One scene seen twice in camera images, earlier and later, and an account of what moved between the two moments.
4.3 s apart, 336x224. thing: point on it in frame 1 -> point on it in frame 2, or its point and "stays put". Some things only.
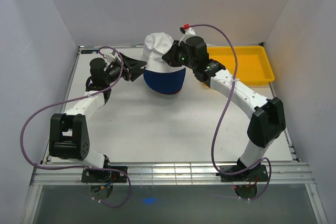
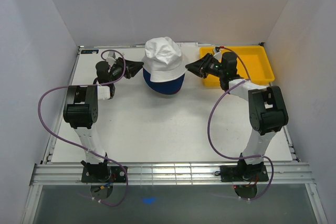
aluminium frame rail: x=286 y=172 stays put
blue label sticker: x=88 y=51 stays put
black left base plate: x=98 y=176 stays put
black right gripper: x=170 y=56 -> x=199 y=67
